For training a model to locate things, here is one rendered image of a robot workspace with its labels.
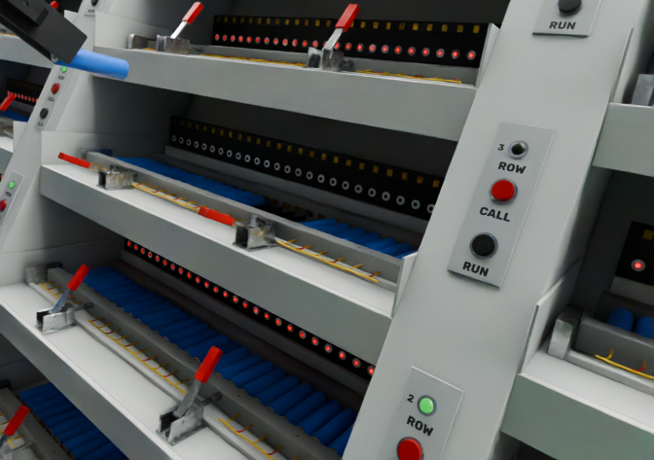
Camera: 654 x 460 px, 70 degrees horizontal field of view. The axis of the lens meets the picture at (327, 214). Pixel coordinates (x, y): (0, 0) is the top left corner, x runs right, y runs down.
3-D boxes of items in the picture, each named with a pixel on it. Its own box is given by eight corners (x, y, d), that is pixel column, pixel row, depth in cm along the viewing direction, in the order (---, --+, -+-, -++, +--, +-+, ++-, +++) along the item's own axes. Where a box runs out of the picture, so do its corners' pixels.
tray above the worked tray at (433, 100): (465, 143, 39) (506, -36, 36) (91, 76, 72) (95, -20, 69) (525, 149, 55) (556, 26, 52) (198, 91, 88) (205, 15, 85)
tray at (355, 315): (381, 370, 37) (405, 258, 35) (39, 194, 70) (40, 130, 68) (468, 307, 53) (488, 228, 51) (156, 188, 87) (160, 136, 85)
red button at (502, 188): (509, 202, 33) (517, 182, 34) (488, 196, 34) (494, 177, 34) (512, 206, 34) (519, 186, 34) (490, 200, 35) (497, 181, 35)
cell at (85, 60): (120, 59, 45) (49, 41, 40) (129, 60, 44) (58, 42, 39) (117, 78, 46) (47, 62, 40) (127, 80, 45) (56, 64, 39)
